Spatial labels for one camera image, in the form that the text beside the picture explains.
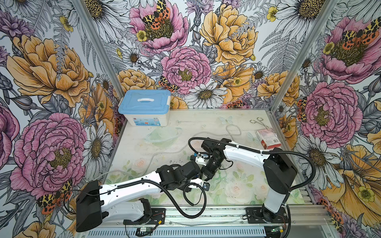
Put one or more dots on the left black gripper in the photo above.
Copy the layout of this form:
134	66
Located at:
181	188

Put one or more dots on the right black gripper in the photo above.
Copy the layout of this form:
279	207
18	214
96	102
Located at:
210	173

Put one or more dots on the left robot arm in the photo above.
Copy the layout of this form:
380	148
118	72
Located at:
125	200

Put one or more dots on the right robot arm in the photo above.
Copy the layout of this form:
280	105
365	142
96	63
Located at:
280	172

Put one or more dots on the metal surgical scissors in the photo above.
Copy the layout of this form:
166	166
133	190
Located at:
259	121

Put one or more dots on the red white medicine box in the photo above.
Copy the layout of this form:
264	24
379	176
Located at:
268	139

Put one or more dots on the blue lid storage box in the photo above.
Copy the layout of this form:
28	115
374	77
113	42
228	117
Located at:
146	107

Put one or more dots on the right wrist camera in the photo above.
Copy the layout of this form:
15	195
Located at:
202	158

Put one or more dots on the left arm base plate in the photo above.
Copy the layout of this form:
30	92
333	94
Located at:
155	216

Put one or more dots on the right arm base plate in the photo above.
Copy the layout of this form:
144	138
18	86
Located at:
259	215

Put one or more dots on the aluminium front rail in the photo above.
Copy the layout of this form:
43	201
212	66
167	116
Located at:
300	221

